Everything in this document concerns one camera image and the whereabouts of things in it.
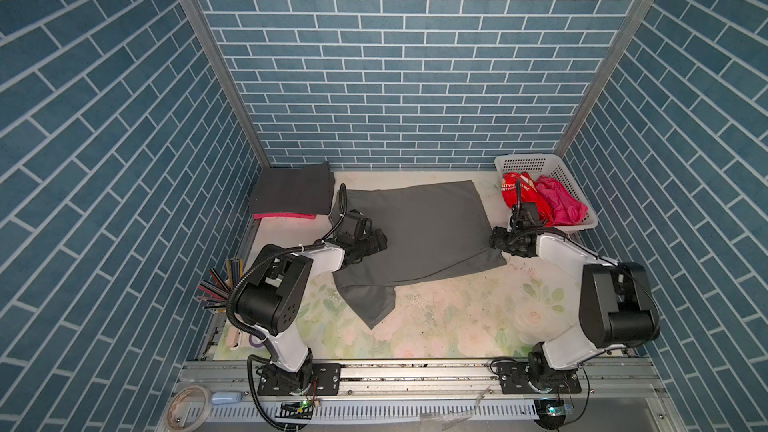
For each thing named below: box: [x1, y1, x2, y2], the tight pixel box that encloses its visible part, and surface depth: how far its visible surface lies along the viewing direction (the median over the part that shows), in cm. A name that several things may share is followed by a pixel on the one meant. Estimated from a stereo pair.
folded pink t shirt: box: [253, 212, 316, 219], surface depth 107 cm
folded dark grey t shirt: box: [250, 161, 335, 215], surface depth 114 cm
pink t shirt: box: [534, 176, 588, 227], surface depth 103 cm
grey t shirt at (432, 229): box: [329, 180, 507, 329], surface depth 98 cm
